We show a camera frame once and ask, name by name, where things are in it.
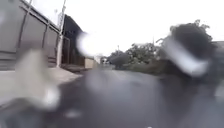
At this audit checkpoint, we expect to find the dark building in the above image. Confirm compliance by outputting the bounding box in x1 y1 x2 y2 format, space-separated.
61 14 86 67

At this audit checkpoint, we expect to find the pale utility pole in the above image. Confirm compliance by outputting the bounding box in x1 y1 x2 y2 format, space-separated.
55 0 67 69

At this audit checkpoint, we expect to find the row of trees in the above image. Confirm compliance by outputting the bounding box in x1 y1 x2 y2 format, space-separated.
108 42 168 75

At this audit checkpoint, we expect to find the pale concrete pavement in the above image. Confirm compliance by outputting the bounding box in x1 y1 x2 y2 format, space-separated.
0 66 83 105

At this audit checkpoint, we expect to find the grey asphalt road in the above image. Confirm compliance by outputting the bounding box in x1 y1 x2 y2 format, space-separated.
0 65 224 128

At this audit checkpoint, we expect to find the large dark tree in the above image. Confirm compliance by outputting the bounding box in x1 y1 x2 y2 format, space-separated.
155 19 224 84

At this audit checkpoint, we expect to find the grey panel wall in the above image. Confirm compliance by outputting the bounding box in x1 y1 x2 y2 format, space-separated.
0 0 62 71

